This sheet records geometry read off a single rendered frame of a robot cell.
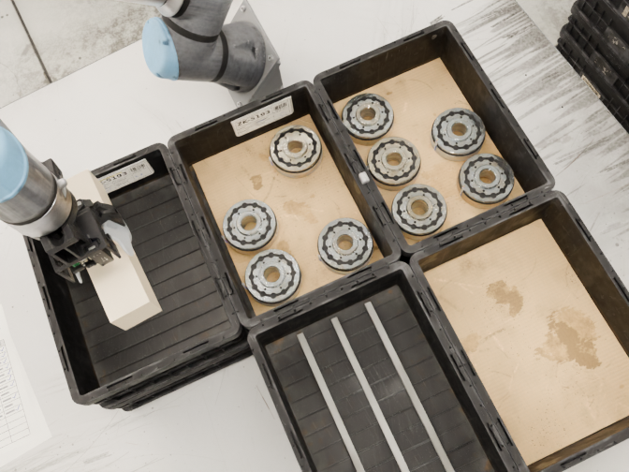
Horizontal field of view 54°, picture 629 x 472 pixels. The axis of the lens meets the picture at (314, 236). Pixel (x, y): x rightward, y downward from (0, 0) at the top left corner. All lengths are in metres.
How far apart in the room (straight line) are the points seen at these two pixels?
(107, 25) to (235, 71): 1.36
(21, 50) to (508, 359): 2.19
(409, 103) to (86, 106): 0.76
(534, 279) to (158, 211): 0.73
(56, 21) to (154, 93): 1.26
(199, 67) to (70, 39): 1.42
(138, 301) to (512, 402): 0.64
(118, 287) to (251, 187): 0.41
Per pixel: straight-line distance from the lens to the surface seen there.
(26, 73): 2.67
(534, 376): 1.16
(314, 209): 1.20
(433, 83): 1.33
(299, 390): 1.12
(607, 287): 1.15
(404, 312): 1.14
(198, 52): 1.29
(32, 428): 1.40
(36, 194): 0.71
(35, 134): 1.61
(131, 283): 0.92
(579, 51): 2.17
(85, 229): 0.83
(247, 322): 1.05
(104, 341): 1.22
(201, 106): 1.50
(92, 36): 2.66
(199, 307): 1.18
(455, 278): 1.16
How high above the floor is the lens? 1.94
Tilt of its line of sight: 70 degrees down
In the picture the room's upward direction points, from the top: 12 degrees counter-clockwise
